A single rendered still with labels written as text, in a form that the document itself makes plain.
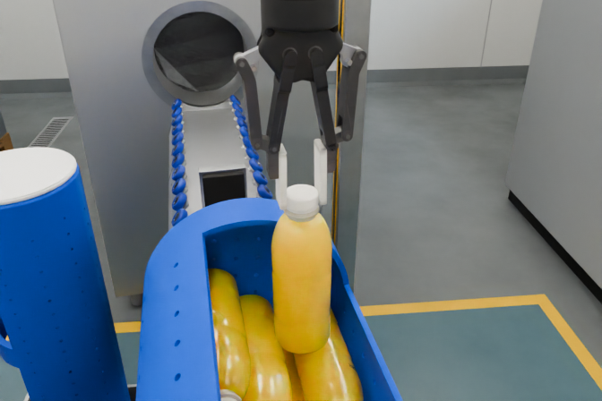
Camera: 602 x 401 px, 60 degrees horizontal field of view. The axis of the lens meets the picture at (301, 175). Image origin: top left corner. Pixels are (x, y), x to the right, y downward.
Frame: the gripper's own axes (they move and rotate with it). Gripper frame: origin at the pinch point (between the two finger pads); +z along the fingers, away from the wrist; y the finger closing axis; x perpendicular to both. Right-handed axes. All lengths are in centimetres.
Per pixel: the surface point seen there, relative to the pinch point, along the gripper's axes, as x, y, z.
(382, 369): 10.3, -7.3, 21.0
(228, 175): -48, 5, 24
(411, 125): -310, -157, 131
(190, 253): -2.1, 13.1, 10.1
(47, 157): -74, 47, 28
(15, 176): -66, 52, 28
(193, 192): -69, 13, 39
